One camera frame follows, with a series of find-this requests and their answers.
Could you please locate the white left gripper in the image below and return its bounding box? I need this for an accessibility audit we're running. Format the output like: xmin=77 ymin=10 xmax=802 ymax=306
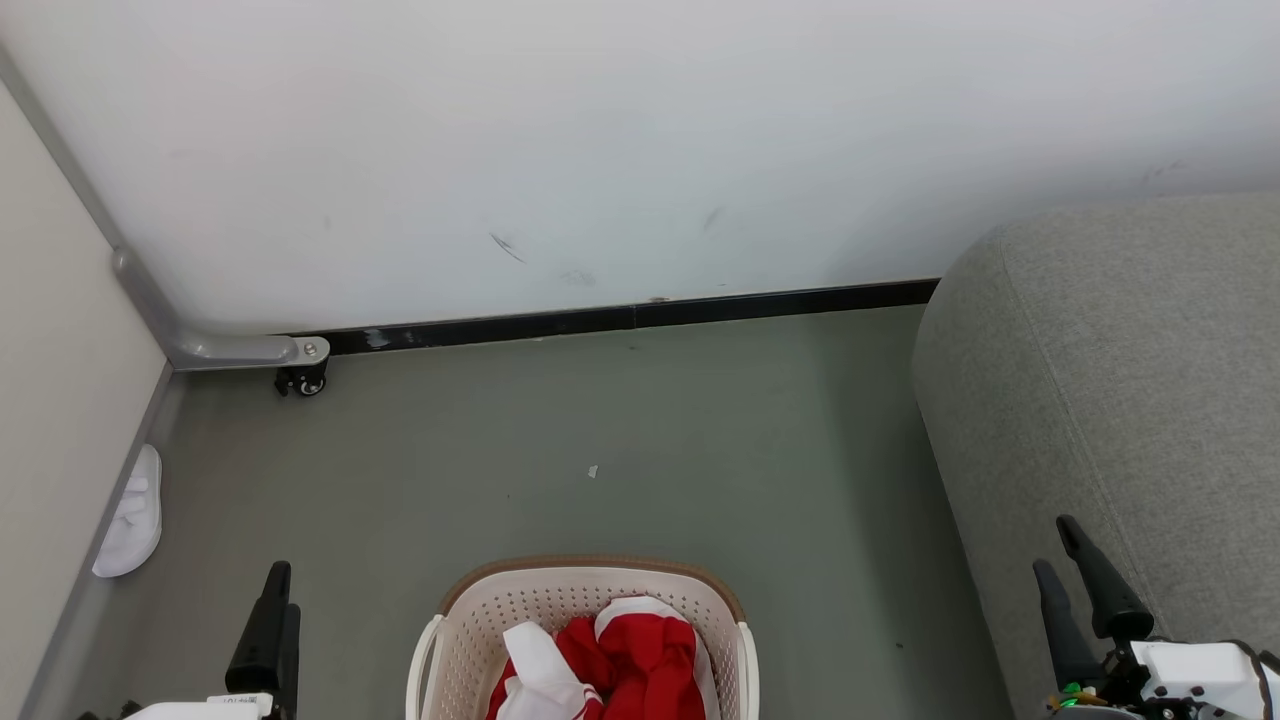
xmin=120 ymin=560 xmax=302 ymax=720

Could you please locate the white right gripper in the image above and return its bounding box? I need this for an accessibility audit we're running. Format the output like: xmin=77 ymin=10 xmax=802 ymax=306
xmin=1033 ymin=515 xmax=1273 ymax=720

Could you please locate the red basketball jersey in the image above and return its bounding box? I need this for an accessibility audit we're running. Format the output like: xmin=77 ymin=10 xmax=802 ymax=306
xmin=487 ymin=597 xmax=721 ymax=720

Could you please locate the white slipper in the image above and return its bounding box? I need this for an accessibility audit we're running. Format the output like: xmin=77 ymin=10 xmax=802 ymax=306
xmin=92 ymin=444 xmax=163 ymax=579

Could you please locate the cream perforated laundry basket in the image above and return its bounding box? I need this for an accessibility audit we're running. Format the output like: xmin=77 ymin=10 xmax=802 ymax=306
xmin=405 ymin=555 xmax=761 ymax=720

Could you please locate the black baseboard strip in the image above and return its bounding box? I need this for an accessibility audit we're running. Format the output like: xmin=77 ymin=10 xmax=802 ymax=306
xmin=290 ymin=278 xmax=941 ymax=358

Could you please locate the grey partition post foot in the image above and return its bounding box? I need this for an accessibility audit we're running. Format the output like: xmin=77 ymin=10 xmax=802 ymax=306
xmin=0 ymin=45 xmax=331 ymax=373

